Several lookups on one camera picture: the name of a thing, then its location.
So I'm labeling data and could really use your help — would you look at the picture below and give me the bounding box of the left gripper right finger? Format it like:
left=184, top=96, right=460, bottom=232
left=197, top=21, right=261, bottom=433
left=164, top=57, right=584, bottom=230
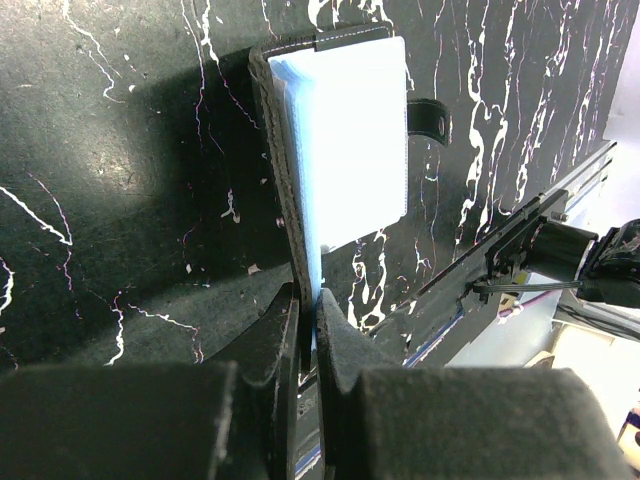
left=316, top=289, right=632, bottom=479

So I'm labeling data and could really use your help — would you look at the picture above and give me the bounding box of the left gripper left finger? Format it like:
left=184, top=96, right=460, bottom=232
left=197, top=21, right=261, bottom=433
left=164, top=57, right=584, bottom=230
left=1, top=283, right=300, bottom=479

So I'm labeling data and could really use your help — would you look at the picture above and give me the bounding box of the black leather card holder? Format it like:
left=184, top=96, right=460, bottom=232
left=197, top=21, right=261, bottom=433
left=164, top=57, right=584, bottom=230
left=247, top=22, right=453, bottom=311

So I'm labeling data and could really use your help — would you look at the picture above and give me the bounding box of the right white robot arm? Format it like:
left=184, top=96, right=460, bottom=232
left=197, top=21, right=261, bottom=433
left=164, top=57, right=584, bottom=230
left=524, top=220, right=639, bottom=308

